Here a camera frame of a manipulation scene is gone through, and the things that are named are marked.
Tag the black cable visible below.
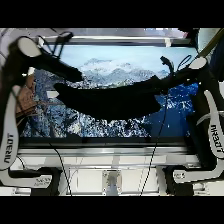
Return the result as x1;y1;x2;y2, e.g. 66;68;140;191
175;54;196;73
41;31;75;58
32;125;74;197
139;95;168;197

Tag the tan garment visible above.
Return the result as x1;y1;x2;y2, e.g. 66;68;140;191
14;73;38;118

